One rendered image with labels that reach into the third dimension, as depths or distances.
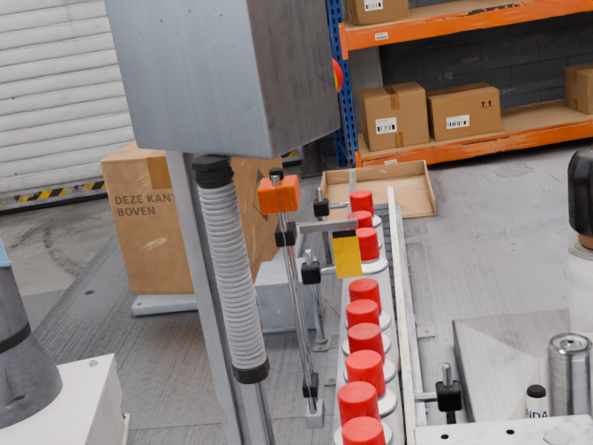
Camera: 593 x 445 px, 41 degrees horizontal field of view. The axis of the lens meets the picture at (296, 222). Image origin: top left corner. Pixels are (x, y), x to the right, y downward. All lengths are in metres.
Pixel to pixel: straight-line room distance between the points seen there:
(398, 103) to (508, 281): 3.29
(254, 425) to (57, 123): 4.52
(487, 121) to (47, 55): 2.73
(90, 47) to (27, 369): 4.24
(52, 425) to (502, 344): 0.60
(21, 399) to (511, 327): 0.67
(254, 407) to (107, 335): 0.62
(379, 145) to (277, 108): 4.08
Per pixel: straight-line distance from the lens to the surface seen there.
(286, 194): 0.85
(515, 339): 1.14
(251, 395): 0.87
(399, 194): 1.89
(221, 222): 0.66
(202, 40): 0.63
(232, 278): 0.68
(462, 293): 1.39
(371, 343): 0.75
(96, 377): 1.09
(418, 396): 0.98
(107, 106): 5.22
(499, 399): 1.02
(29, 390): 1.04
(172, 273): 1.48
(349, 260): 0.91
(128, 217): 1.48
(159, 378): 1.28
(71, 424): 0.99
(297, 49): 0.63
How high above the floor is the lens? 1.45
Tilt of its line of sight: 20 degrees down
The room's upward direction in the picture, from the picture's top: 9 degrees counter-clockwise
